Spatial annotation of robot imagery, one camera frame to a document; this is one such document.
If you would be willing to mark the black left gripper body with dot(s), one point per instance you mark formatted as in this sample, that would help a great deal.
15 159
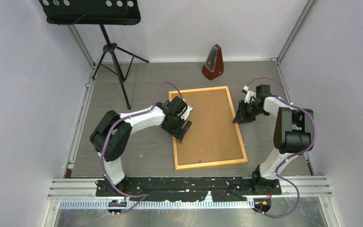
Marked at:
176 126

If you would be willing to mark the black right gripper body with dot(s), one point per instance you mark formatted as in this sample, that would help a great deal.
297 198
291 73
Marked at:
252 109

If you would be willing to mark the brown backing board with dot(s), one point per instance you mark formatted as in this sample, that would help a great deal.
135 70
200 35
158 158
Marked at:
209 128

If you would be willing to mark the yellow wooden picture frame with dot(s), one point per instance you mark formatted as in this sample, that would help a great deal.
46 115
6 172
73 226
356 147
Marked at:
175 141

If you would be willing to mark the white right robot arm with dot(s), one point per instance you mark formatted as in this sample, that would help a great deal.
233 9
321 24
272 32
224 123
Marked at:
294 132

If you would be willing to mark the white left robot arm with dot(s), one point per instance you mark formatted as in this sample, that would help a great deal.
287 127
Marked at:
111 135

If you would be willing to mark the brown metronome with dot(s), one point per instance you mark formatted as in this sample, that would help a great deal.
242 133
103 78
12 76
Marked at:
213 67

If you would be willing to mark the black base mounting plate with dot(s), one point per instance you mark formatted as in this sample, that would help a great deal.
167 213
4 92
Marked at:
186 189

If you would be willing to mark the black music stand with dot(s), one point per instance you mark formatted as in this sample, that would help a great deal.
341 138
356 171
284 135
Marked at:
102 13

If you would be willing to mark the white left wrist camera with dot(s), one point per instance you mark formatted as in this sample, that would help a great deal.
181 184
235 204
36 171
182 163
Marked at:
186 113

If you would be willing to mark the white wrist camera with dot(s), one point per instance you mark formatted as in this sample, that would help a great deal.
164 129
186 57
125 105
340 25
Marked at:
186 113
250 96

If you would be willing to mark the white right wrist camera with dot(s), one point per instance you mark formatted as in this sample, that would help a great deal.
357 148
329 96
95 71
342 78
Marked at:
250 96

